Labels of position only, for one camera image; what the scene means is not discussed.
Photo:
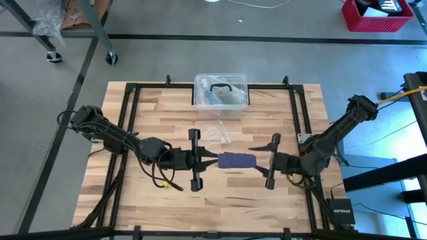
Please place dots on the black device with white keys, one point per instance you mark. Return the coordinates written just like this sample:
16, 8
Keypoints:
387, 5

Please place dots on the grey metal cart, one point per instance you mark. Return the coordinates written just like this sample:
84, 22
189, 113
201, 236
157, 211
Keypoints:
95, 23

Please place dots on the black metal stand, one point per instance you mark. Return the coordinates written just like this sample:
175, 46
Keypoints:
417, 100

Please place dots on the blue elastic bandage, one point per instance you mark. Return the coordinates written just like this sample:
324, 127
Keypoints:
237, 160

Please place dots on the crumpled clear plastic wrap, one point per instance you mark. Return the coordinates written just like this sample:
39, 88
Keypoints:
50, 20

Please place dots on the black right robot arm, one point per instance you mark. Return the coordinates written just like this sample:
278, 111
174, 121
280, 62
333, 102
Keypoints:
337, 128

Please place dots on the black Netgear network switch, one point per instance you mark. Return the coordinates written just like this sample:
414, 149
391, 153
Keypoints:
341, 211

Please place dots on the brown cardboard sheet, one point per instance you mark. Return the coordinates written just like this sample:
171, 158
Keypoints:
75, 16

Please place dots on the silver mounting plate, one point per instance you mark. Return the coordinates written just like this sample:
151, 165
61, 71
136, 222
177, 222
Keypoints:
302, 138

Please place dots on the white round object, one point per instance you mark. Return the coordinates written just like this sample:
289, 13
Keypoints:
212, 1

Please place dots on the clear plastic storage bin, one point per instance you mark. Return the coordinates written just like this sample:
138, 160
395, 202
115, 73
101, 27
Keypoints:
203, 106

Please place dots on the red plastic crate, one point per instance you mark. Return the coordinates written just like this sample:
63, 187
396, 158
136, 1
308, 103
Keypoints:
377, 24

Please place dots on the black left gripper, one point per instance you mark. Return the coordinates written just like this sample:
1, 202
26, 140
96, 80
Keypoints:
181, 160

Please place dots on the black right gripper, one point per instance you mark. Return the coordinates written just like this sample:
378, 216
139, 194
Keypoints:
287, 164

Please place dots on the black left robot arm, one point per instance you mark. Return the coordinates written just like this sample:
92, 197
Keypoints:
113, 136

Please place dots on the clear plastic zip bag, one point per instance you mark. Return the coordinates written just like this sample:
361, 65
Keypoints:
215, 133

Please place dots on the black metal table frame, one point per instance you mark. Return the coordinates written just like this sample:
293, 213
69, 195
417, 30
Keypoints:
156, 86

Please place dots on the grey wrapped bundle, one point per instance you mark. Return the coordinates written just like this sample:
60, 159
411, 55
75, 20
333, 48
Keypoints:
233, 98

